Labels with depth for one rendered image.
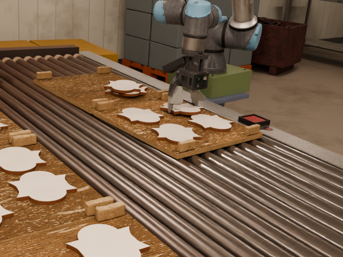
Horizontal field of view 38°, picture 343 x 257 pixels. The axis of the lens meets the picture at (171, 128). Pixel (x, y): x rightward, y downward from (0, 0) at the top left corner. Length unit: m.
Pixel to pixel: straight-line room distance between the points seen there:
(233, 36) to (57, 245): 1.39
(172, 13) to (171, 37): 3.82
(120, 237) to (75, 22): 5.09
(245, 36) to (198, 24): 0.56
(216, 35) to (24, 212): 1.33
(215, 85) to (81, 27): 4.00
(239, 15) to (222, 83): 0.29
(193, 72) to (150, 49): 4.20
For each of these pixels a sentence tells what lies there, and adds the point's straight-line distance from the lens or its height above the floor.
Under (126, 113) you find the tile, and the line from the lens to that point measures 1.56.
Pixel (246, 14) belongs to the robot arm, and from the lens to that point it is 2.05.
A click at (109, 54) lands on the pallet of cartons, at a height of 0.46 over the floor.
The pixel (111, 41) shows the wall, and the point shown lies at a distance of 6.25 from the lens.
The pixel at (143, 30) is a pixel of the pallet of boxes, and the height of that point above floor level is 0.56.
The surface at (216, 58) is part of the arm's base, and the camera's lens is 2.15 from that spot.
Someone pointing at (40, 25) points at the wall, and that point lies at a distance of 5.68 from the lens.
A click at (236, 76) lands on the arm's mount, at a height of 0.95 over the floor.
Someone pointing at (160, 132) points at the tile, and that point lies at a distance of 1.42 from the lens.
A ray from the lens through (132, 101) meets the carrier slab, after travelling 1.73.
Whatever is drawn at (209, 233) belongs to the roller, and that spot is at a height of 0.91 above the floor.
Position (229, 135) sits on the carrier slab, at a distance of 1.49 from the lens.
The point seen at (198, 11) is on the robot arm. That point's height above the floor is 1.27.
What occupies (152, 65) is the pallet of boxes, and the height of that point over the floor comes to 0.20.
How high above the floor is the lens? 1.43
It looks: 19 degrees down
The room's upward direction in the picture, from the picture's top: 5 degrees clockwise
